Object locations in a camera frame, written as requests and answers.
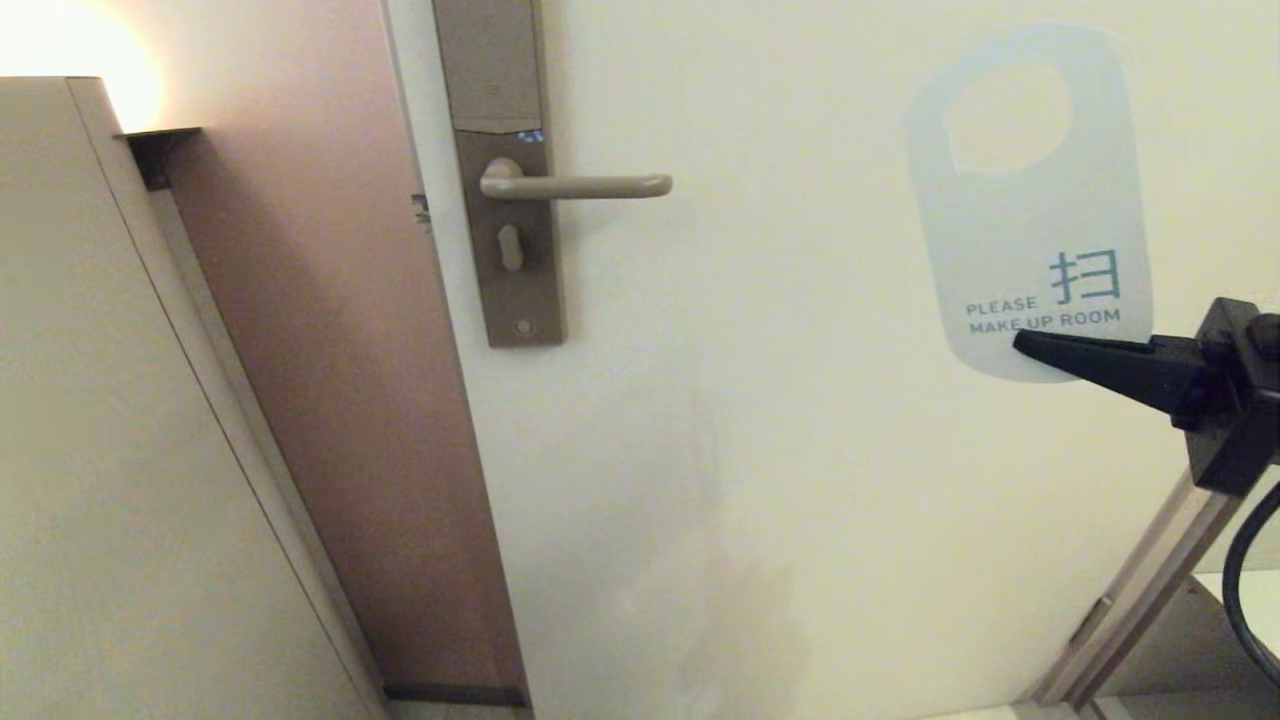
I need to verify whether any dark wall lamp bracket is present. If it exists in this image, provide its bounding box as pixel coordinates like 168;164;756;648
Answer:
115;127;203;191

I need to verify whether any brown door lock plate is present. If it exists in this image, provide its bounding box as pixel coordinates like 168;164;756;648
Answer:
432;0;568;349

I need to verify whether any blue do-not-disturb door sign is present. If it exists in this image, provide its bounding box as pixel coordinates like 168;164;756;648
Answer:
903;25;1156;385

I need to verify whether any brown frame hinge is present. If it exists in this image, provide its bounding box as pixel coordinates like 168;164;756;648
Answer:
1068;595;1113;646

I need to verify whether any dark baseboard strip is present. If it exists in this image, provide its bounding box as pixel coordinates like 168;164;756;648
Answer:
385;683;528;708

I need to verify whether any white door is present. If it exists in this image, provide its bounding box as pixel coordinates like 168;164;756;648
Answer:
385;0;1280;720

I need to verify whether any beige metal door handle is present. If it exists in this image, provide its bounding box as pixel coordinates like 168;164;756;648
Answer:
480;158;674;201

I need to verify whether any thin black right gripper cable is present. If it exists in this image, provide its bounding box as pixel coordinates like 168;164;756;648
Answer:
1222;480;1280;691

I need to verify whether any brown closet door frame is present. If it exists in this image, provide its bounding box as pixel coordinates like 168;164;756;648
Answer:
1035;465;1280;713

